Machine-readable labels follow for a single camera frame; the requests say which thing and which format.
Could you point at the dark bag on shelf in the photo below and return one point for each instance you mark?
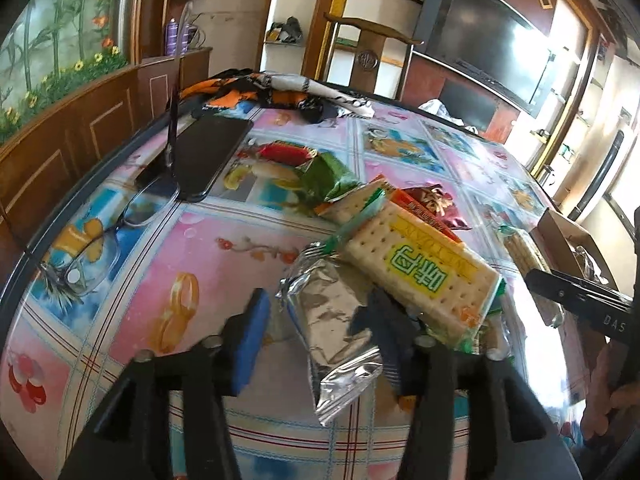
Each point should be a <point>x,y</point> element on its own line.
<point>287,30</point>

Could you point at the silver foil snack packet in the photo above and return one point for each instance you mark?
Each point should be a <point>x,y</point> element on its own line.
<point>330,320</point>

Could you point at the brown cardboard box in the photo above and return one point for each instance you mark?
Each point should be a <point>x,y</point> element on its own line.
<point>555,230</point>

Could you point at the green snack packet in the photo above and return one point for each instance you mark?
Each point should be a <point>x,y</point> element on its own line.
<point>325,175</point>

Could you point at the clear cracker packet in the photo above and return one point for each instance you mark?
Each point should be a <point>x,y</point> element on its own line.
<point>525,252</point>

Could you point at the orange snack packet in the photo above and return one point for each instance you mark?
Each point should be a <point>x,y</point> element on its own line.
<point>410,205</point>

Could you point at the large soda cracker packet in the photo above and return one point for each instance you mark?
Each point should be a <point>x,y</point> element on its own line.
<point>425,265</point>

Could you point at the white plastic bag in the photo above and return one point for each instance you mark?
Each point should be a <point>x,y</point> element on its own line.
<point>440,109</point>

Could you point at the floral wall mural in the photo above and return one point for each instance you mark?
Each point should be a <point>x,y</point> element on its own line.
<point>60,35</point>

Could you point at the black frame eyeglasses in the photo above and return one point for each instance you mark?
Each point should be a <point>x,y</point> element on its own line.
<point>85,255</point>

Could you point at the wooden chair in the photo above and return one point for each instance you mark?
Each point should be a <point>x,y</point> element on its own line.
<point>367,57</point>

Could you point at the patterned orange black scarf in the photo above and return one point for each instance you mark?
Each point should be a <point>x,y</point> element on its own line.
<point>260,85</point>

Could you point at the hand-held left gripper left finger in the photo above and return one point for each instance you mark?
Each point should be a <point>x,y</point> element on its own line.
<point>252,345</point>

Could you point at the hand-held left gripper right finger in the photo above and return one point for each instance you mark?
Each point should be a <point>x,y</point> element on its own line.
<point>390,340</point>

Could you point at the black smartphone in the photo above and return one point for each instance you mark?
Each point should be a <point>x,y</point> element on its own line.
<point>210,155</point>

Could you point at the person's right hand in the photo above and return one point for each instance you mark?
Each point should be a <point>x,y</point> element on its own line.
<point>595,410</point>

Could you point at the purple bottle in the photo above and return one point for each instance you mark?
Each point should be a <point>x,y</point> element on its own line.
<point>188,37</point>
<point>172,37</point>

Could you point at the dark red snack packet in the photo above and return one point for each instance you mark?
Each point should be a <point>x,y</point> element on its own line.
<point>440,205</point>

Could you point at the small soda cracker packet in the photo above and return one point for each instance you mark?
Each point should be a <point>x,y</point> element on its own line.
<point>352,202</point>

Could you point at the black flat television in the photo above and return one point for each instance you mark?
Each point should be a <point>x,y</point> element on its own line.
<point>490,45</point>

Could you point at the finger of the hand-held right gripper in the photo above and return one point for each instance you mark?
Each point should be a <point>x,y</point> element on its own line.
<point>555,287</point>

